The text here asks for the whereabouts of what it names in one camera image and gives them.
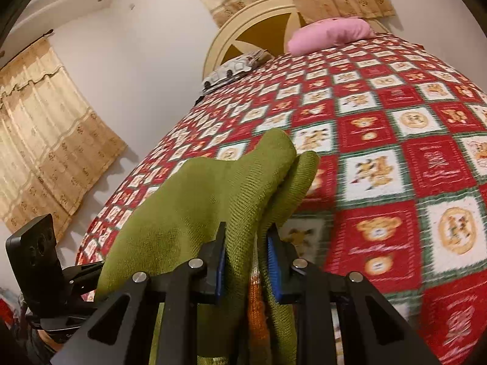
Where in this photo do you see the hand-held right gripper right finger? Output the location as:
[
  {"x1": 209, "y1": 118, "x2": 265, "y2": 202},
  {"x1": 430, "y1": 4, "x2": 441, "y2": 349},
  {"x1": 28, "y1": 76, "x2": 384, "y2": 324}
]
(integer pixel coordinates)
[{"x1": 265, "y1": 232, "x2": 442, "y2": 365}]

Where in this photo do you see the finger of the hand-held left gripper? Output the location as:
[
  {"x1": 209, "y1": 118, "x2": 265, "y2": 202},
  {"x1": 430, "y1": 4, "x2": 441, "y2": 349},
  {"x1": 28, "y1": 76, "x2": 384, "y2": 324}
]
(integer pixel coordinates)
[{"x1": 61, "y1": 260, "x2": 106, "y2": 293}]

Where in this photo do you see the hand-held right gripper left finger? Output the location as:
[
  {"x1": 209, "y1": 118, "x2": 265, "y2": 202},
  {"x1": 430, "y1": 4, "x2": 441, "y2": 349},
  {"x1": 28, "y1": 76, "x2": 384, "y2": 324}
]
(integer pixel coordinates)
[{"x1": 49, "y1": 221, "x2": 229, "y2": 365}]

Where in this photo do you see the green knit sweater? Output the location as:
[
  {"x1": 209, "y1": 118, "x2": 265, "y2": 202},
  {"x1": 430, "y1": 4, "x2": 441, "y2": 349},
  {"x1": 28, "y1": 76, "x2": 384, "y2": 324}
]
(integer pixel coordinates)
[{"x1": 93, "y1": 128, "x2": 321, "y2": 365}]

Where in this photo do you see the red checked printed blanket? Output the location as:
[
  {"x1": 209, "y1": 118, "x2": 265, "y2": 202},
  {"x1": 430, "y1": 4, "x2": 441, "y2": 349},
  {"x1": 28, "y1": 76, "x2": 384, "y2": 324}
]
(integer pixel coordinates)
[{"x1": 74, "y1": 32, "x2": 487, "y2": 365}]

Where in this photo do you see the white patterned pillow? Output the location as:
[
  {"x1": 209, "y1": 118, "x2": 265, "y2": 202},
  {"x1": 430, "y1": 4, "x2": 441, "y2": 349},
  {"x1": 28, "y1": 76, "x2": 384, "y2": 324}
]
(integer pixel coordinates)
[{"x1": 201, "y1": 50, "x2": 275, "y2": 94}]

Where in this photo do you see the pink pillow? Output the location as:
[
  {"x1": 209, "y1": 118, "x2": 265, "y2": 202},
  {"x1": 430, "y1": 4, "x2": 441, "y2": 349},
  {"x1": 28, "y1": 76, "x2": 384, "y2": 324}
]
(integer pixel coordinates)
[{"x1": 286, "y1": 17, "x2": 377, "y2": 56}]

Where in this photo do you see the cream arched headboard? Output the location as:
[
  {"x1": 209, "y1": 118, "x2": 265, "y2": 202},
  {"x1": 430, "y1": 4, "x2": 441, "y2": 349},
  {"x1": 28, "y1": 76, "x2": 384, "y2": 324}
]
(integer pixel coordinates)
[{"x1": 202, "y1": 0, "x2": 389, "y2": 84}]

